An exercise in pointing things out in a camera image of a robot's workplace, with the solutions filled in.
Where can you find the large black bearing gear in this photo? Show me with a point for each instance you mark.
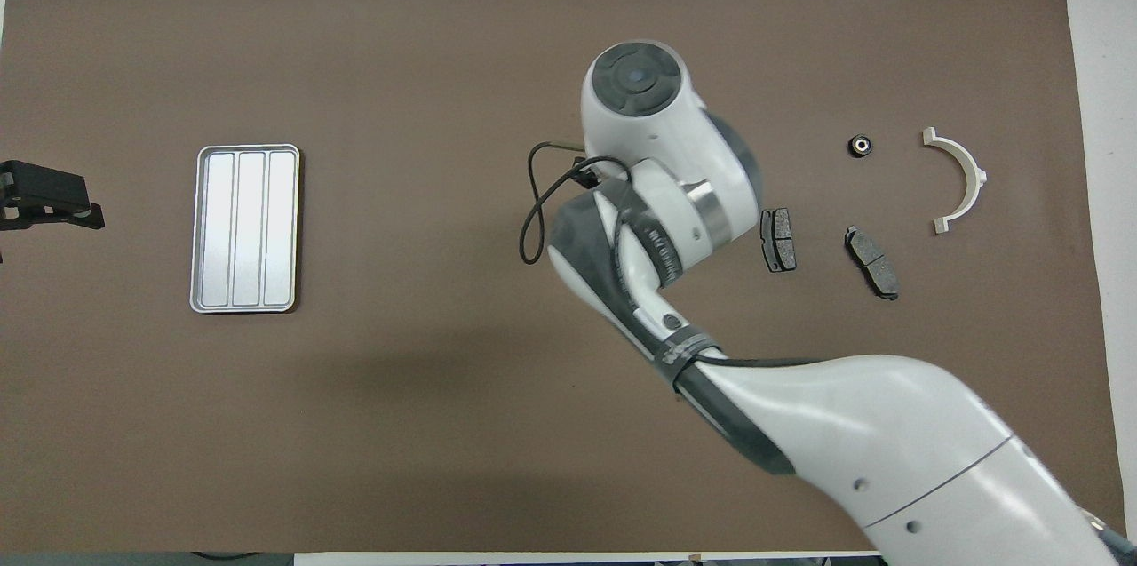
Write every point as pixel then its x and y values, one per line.
pixel 860 145

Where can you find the brown table mat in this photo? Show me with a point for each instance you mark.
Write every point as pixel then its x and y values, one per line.
pixel 400 442

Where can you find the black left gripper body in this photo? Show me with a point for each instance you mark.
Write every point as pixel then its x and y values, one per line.
pixel 4 193

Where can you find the curved dark brake pad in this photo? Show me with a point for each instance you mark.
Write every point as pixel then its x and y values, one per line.
pixel 872 262

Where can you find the rectangular dark brake pad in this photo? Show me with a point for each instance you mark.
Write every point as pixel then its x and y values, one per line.
pixel 779 239

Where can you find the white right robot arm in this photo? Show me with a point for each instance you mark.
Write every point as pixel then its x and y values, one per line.
pixel 888 442

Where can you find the silver metal tray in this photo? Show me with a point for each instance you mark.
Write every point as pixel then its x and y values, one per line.
pixel 244 228

